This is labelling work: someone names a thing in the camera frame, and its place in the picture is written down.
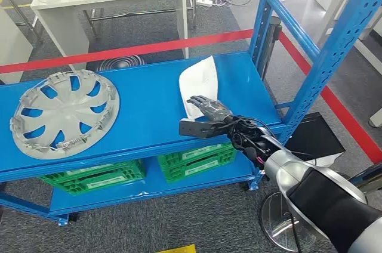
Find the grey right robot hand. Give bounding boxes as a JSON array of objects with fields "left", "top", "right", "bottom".
[{"left": 179, "top": 95, "right": 234, "bottom": 139}]

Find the white plastic part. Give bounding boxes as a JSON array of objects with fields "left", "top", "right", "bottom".
[{"left": 178, "top": 55, "right": 219, "bottom": 122}]

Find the blue metal shelf rack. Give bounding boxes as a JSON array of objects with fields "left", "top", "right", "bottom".
[{"left": 0, "top": 0, "right": 382, "bottom": 226}]

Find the green plastic crate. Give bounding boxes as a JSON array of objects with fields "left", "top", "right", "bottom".
[
  {"left": 157, "top": 143, "right": 237, "bottom": 184},
  {"left": 39, "top": 159, "right": 146, "bottom": 196}
]

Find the black box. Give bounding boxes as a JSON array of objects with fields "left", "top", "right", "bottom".
[{"left": 283, "top": 112, "right": 346, "bottom": 168}]

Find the chrome stanchion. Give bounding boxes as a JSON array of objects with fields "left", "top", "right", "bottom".
[{"left": 260, "top": 163, "right": 382, "bottom": 253}]

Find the ribbed black stanchion base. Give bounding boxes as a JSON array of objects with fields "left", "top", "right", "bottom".
[{"left": 96, "top": 55, "right": 146, "bottom": 73}]

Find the grey plastic hubcap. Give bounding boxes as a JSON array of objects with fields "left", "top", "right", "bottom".
[{"left": 10, "top": 69, "right": 121, "bottom": 161}]

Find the white cabinet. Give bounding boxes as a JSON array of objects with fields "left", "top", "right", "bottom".
[{"left": 0, "top": 6, "right": 34, "bottom": 85}]

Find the black stanchion post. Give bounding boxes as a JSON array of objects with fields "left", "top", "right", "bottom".
[{"left": 259, "top": 16, "right": 282, "bottom": 82}]

